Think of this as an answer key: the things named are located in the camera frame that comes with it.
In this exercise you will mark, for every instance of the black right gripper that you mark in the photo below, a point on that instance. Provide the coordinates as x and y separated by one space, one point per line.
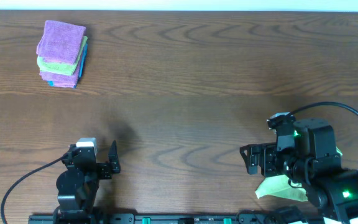
267 152

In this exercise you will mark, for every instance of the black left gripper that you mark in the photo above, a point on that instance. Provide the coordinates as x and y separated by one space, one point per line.
103 170

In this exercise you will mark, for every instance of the purple microfiber cloth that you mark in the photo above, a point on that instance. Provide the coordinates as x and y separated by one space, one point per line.
60 42

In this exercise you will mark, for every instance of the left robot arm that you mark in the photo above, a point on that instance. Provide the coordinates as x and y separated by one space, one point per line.
78 185

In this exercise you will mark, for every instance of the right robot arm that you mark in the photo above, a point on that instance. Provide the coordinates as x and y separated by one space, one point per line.
305 152

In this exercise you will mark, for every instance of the crumpled green microfiber cloth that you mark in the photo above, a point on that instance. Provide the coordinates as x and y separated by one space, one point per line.
281 188

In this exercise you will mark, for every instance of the folded purple cloth in stack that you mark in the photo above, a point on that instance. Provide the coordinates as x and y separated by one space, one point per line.
47 75

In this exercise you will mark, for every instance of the folded green cloth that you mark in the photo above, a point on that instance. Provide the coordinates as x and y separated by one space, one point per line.
62 68

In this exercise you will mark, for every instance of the folded blue cloth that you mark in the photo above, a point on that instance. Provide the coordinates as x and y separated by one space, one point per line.
82 60

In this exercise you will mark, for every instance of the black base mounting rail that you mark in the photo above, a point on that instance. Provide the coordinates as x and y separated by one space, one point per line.
128 218

